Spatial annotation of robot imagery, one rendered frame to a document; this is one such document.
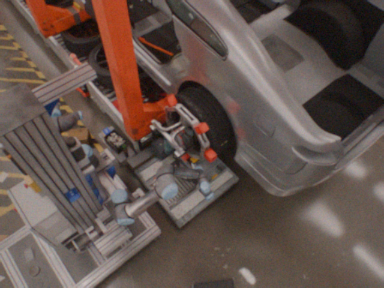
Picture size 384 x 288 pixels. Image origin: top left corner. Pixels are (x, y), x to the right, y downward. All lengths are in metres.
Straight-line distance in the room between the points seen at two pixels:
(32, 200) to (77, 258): 1.03
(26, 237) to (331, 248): 2.94
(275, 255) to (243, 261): 0.32
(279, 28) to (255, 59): 1.54
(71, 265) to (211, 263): 1.29
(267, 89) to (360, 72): 1.77
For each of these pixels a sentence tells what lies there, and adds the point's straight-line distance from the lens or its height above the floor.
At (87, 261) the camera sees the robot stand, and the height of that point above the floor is 0.21.
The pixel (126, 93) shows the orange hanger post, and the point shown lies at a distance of 2.71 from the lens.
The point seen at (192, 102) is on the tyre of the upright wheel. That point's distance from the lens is 2.70.
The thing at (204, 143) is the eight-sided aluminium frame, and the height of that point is 0.98.
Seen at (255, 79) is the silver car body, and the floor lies 1.71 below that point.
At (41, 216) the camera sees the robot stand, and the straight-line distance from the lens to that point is 2.34.
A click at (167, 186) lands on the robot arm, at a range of 2.17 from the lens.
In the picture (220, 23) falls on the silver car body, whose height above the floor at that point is 1.84.
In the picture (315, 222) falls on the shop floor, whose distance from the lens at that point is 3.71.
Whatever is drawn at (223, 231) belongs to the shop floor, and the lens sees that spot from 3.44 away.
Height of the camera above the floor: 3.28
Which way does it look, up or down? 58 degrees down
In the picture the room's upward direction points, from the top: 3 degrees clockwise
